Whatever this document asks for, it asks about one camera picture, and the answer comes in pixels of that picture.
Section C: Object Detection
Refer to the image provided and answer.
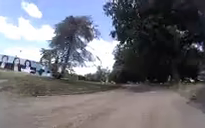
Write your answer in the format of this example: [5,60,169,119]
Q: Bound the dark dense trees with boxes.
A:
[103,0,205,84]

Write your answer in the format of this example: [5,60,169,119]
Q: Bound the grass verge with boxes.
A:
[176,81,205,116]

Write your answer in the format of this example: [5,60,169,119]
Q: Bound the tall leaning tree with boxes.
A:
[39,15,102,80]

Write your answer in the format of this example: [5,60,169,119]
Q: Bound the pale dirt path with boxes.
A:
[0,83,205,128]

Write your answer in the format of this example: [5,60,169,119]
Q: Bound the painted mural wall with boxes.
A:
[0,52,53,78]

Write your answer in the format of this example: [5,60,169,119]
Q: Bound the dry grass field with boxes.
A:
[0,66,124,98]

